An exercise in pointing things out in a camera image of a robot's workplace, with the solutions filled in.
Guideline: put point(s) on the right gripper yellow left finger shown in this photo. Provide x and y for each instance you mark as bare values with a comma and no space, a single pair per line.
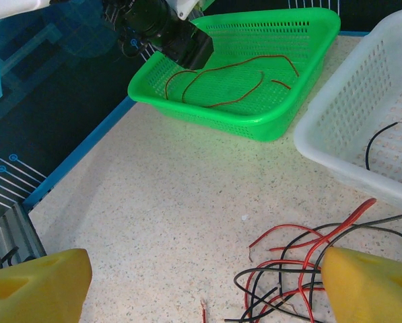
35,289

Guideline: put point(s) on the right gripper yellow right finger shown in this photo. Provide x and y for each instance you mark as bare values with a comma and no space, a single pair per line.
372,289

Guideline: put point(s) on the green plastic basket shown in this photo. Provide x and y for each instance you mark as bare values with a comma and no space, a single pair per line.
237,124

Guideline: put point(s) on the blue table edge strip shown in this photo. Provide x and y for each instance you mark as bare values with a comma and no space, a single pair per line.
86,144

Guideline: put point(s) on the white plastic basket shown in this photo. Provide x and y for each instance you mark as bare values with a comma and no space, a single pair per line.
338,101

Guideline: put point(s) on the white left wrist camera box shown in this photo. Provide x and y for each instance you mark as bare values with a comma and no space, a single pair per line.
190,8

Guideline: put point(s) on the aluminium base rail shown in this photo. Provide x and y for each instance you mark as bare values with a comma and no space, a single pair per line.
25,228

